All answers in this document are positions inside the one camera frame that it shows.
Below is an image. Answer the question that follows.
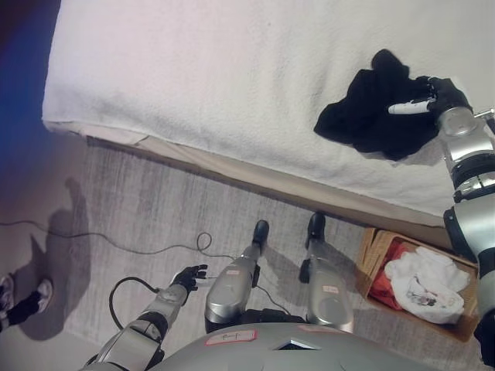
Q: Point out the silver left robot leg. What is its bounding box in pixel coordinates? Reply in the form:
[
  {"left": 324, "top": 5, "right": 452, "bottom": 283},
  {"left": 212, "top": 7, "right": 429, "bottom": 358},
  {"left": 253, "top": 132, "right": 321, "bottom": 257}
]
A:
[{"left": 203, "top": 219, "right": 271, "bottom": 334}]

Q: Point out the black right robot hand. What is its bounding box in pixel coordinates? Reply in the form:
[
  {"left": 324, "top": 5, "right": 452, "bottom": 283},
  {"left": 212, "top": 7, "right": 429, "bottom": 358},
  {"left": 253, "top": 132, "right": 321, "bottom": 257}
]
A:
[{"left": 387, "top": 75, "right": 473, "bottom": 119}]

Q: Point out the silver robot leg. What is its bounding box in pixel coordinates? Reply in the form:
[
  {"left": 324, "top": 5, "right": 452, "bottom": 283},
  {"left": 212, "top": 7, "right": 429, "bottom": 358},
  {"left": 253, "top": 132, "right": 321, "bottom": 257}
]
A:
[
  {"left": 203, "top": 219, "right": 271, "bottom": 334},
  {"left": 299, "top": 210, "right": 356, "bottom": 334}
]

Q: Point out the orange garment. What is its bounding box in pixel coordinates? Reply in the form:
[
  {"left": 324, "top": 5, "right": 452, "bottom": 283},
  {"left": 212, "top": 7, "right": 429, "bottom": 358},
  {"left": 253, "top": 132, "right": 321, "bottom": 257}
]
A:
[{"left": 370, "top": 242, "right": 411, "bottom": 311}]

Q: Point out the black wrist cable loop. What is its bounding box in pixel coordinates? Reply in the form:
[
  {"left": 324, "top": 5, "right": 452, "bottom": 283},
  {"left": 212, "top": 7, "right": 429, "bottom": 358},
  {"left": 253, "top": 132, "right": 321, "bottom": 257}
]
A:
[{"left": 108, "top": 276, "right": 160, "bottom": 330}]

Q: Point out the brown wicker basket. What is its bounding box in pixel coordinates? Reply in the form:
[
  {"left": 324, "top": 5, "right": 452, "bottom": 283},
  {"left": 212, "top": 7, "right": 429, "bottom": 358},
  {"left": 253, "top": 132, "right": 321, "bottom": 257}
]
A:
[{"left": 354, "top": 226, "right": 481, "bottom": 344}]

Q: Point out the white printed garment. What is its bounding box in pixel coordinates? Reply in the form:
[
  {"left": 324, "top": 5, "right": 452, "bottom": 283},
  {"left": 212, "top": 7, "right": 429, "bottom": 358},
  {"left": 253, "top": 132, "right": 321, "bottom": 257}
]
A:
[{"left": 384, "top": 246, "right": 472, "bottom": 325}]

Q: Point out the bed with white blanket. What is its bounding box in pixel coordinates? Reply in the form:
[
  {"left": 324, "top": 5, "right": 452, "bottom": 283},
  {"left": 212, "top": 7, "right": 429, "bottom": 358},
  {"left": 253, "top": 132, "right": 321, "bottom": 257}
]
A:
[{"left": 41, "top": 0, "right": 495, "bottom": 218}]

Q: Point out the red-edged white label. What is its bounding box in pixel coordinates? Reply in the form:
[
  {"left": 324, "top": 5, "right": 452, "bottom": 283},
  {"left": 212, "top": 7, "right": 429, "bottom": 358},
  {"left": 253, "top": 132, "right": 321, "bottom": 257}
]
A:
[
  {"left": 205, "top": 328, "right": 259, "bottom": 347},
  {"left": 296, "top": 324, "right": 342, "bottom": 335}
]

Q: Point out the black clothes pile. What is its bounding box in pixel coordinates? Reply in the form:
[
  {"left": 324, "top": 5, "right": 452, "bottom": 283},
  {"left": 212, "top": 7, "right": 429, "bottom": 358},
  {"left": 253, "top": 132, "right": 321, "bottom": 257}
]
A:
[{"left": 313, "top": 48, "right": 442, "bottom": 162}]

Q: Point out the silver right robot leg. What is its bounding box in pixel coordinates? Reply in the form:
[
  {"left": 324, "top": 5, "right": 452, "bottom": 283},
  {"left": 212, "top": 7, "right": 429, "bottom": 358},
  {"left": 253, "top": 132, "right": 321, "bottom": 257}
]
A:
[{"left": 299, "top": 210, "right": 356, "bottom": 334}]

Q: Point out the person's black trouser leg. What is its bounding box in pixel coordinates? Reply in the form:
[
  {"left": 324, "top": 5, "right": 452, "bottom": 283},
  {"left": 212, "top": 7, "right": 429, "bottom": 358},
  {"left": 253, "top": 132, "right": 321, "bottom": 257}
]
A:
[{"left": 0, "top": 291, "right": 43, "bottom": 332}]

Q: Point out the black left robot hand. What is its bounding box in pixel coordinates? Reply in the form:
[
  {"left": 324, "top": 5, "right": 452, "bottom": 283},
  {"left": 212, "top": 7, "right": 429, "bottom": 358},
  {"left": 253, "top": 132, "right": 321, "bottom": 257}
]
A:
[{"left": 171, "top": 264, "right": 209, "bottom": 293}]

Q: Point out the silver robot torso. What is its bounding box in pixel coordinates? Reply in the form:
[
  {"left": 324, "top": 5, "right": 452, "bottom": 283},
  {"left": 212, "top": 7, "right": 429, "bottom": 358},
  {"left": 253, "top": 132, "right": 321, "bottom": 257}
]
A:
[{"left": 153, "top": 322, "right": 486, "bottom": 371}]

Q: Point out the white sneaker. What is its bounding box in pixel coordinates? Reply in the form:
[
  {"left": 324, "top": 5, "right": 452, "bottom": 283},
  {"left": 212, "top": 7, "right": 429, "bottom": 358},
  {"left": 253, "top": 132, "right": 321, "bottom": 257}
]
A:
[
  {"left": 0, "top": 273, "right": 15, "bottom": 311},
  {"left": 36, "top": 277, "right": 54, "bottom": 315}
]

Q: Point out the thin black floor cable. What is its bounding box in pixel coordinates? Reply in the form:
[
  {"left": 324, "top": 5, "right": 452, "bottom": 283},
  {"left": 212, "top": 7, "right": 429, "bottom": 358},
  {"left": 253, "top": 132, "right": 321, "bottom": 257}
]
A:
[{"left": 0, "top": 220, "right": 234, "bottom": 260}]

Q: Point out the grey woven rug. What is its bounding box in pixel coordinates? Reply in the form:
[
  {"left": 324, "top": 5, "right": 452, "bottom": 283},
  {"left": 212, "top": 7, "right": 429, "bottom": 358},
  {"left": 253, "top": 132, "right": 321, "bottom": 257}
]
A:
[{"left": 49, "top": 134, "right": 486, "bottom": 371}]

